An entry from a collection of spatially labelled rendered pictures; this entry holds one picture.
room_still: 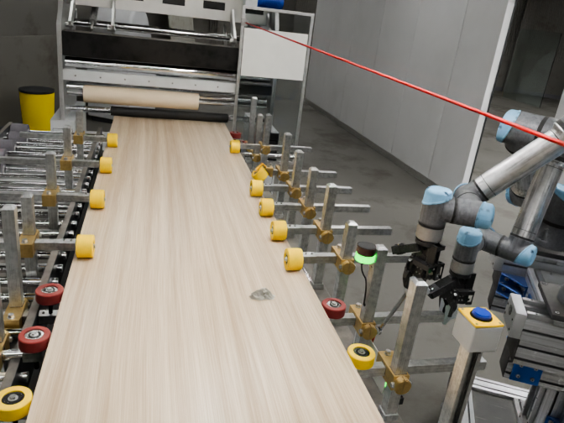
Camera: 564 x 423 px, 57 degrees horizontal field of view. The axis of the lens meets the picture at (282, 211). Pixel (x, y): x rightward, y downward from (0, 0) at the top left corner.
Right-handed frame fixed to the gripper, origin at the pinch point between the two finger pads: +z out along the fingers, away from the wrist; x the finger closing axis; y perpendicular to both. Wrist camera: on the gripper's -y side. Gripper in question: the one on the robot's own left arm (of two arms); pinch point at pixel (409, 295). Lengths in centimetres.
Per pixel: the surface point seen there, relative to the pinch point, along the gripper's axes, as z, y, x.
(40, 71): 21, -622, 9
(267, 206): 4, -89, 4
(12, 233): -8, -66, -100
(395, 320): 16.4, -9.6, 8.0
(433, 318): 16.3, -4.6, 21.4
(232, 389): 12, 2, -62
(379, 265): -6.7, -9.5, -5.1
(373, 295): 4.1, -9.7, -5.2
